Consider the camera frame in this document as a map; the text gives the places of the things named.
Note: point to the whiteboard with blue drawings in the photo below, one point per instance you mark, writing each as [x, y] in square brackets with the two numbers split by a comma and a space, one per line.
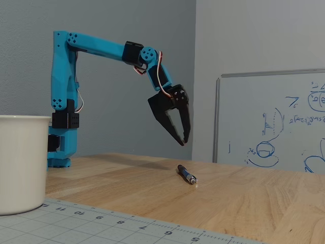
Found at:
[274, 122]

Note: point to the grey cutting mat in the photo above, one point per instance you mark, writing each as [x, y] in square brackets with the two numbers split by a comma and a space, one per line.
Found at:
[76, 226]

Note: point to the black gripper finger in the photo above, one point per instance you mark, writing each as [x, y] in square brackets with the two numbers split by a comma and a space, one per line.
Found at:
[186, 122]
[168, 125]

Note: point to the dark blue pen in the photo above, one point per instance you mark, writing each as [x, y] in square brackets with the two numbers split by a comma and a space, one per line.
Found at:
[186, 174]

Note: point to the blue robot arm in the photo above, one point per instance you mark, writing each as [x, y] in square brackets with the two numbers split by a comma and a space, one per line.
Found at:
[61, 76]

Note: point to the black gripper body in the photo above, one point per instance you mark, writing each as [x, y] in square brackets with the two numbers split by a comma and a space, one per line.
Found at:
[162, 102]

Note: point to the white ceramic mug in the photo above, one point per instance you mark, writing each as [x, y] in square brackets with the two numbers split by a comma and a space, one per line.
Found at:
[23, 162]

